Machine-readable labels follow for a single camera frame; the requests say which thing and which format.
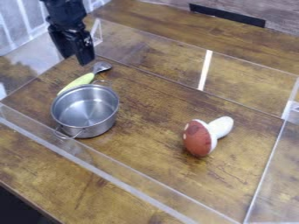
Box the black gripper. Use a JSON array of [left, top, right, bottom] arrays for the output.
[[40, 0, 95, 66]]

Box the green handled metal spoon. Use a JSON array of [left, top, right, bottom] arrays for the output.
[[59, 61, 112, 94]]

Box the stainless steel pot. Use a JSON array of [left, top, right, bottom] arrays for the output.
[[51, 80, 119, 140]]

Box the black bar on table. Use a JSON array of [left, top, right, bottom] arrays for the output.
[[189, 3, 267, 28]]

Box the red plush mushroom toy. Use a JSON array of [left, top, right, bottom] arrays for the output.
[[181, 116, 233, 157]]

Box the clear acrylic triangle bracket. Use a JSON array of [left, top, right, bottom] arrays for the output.
[[89, 18, 103, 46]]

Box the clear acrylic enclosure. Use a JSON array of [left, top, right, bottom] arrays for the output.
[[0, 20, 299, 224]]

